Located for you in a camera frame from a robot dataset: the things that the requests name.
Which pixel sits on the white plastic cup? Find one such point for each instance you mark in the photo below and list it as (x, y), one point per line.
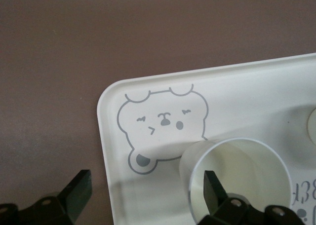
(312, 126)
(247, 165)

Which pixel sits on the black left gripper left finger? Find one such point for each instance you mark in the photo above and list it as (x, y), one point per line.
(71, 202)

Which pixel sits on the brown table cover mat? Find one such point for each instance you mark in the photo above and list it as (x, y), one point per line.
(49, 62)

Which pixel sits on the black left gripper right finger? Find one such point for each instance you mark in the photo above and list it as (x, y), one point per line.
(217, 202)

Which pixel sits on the white tray with bear print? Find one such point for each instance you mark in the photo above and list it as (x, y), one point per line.
(222, 99)

